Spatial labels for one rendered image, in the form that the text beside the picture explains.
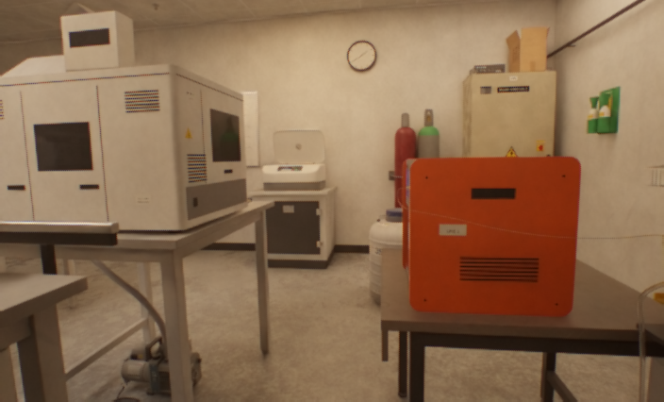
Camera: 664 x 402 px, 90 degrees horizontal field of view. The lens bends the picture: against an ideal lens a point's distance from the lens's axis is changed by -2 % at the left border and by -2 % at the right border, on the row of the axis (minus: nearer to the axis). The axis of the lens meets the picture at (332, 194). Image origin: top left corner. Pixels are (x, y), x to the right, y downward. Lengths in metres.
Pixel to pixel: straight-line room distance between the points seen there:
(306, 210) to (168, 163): 2.39
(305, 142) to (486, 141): 1.91
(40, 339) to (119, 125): 0.68
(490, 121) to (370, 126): 1.27
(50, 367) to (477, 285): 1.00
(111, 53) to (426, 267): 1.17
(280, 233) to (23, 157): 2.47
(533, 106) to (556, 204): 2.95
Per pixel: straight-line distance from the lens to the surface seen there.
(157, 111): 1.23
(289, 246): 3.58
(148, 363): 2.07
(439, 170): 0.95
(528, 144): 3.91
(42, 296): 0.85
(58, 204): 1.49
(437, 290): 1.01
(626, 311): 1.26
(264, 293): 2.08
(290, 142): 3.97
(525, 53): 4.03
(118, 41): 1.36
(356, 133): 4.03
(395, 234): 2.55
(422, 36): 4.24
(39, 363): 0.93
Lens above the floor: 1.14
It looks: 6 degrees down
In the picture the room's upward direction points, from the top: 1 degrees counter-clockwise
